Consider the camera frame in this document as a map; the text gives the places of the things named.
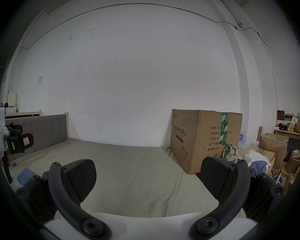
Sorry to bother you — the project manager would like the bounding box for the pale wooden frame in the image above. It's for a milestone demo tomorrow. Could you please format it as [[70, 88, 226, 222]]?
[[4, 110, 42, 120]]

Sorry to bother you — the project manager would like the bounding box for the wooden table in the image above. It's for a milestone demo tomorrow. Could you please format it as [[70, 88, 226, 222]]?
[[271, 110, 300, 141]]

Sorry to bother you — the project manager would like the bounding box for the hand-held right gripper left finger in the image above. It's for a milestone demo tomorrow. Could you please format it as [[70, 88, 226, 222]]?
[[15, 159, 109, 240]]

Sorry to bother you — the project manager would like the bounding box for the small brown carton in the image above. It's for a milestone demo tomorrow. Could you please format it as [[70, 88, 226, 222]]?
[[282, 148, 300, 178]]

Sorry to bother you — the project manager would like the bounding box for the blue garment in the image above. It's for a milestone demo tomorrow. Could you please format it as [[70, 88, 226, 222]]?
[[16, 168, 42, 186]]

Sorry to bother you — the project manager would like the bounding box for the pack of water bottles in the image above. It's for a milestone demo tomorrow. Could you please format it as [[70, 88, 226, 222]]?
[[238, 128, 249, 149]]

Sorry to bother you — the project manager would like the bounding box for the large brown cardboard box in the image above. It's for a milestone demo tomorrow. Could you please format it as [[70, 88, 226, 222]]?
[[170, 109, 243, 175]]

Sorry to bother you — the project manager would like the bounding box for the flat brown carton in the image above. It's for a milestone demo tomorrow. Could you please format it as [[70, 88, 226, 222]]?
[[237, 145, 278, 168]]

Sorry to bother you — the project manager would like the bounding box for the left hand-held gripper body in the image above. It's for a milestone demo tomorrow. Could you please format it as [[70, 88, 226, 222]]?
[[0, 106, 34, 184]]

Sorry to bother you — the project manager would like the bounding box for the grey padded headboard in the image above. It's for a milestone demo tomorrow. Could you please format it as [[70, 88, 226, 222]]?
[[4, 112, 70, 162]]

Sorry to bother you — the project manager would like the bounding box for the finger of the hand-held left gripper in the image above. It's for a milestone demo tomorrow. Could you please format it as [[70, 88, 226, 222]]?
[[5, 122, 24, 136]]

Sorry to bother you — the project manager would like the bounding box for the patterned cloth bag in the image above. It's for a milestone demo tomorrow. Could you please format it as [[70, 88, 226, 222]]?
[[220, 143, 239, 161]]

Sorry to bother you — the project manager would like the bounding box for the pile of clothes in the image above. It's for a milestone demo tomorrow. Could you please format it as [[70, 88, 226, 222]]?
[[244, 151, 272, 176]]

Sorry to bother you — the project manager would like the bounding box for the thin grey wall cable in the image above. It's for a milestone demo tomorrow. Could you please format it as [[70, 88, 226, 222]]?
[[7, 2, 278, 112]]

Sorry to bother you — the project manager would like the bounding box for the cream white cabinet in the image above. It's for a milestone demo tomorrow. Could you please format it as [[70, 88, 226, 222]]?
[[4, 91, 18, 113]]

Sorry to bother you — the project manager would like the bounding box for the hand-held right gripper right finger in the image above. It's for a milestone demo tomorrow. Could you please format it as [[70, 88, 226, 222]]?
[[189, 156, 286, 240]]

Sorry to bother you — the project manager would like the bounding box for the open brown carton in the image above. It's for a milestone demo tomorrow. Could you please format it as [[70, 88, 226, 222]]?
[[259, 133, 290, 171]]

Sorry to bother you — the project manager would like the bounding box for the person's left hand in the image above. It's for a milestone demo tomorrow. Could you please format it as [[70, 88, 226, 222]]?
[[0, 151, 11, 170]]

